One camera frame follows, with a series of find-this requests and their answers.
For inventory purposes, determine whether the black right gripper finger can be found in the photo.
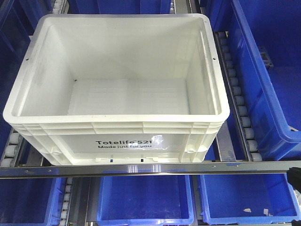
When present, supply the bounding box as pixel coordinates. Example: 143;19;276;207
286;167;301;188

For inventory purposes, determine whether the blue bin upper left shelf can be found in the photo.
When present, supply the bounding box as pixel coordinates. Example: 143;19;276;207
0;0;33;151

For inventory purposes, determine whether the left roller track right shelf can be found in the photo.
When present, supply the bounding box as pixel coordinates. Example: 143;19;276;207
0;129;23;168

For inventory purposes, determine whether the large blue bin right shelf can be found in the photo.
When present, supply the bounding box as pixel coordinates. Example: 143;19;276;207
201;0;301;161

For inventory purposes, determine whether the right shelf steel beam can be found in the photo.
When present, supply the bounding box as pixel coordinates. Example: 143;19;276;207
215;121;237;162

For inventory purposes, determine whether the blue bin lower left shelf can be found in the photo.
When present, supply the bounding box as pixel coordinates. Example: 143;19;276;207
0;178;66;226

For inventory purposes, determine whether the blue bin lower middle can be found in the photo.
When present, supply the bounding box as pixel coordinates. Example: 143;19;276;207
96;175;194;226

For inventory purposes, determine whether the white Totelife plastic bin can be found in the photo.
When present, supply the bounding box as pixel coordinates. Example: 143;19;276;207
3;14;230;166

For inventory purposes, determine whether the roller track shelf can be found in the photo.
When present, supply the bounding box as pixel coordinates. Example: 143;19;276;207
0;129;23;168
59;178;73;226

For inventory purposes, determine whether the blue bin top back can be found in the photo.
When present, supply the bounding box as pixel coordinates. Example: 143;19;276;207
69;0;171;15

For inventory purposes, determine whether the right shelf front steel rail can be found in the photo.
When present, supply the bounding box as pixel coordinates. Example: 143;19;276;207
0;161;301;179

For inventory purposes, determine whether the lower roller track right shelf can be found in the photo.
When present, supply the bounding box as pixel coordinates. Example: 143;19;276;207
59;178;73;226

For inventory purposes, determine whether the blue bin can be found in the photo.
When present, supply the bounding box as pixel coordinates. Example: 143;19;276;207
69;0;171;15
96;175;194;226

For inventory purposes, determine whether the right shelf roller track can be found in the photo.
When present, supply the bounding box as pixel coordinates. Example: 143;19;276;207
214;32;262;162

